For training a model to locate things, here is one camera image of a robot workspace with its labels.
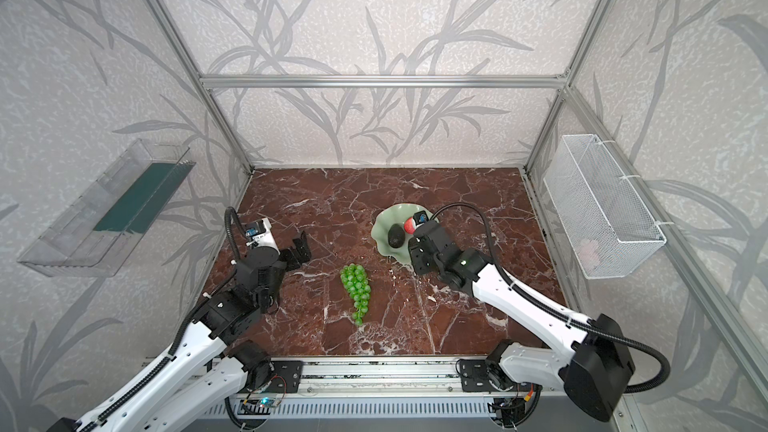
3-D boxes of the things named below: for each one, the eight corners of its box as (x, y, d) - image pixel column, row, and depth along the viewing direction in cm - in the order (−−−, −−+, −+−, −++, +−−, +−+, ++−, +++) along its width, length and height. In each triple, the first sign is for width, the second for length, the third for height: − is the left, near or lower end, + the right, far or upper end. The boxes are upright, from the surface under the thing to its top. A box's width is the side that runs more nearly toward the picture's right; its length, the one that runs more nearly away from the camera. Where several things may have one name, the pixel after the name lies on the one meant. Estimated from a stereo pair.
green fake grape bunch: (355, 326, 84) (353, 321, 80) (340, 275, 93) (337, 268, 90) (381, 315, 86) (380, 309, 82) (363, 266, 95) (361, 259, 92)
